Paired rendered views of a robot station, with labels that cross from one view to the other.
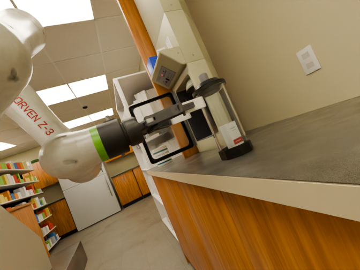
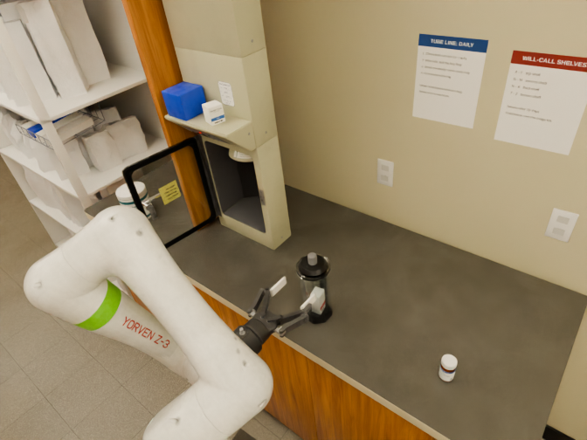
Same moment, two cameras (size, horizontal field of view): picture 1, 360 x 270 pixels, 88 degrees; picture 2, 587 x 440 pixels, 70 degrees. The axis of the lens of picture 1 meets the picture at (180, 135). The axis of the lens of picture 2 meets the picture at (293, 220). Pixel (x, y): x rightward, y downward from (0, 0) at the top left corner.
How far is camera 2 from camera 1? 1.13 m
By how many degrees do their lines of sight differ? 48
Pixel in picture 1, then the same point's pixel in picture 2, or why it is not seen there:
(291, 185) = (374, 394)
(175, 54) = (245, 137)
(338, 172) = (392, 395)
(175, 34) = (250, 101)
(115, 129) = (258, 347)
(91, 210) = not seen: outside the picture
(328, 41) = (408, 173)
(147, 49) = (153, 36)
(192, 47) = (267, 120)
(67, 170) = not seen: hidden behind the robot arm
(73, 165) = not seen: hidden behind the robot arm
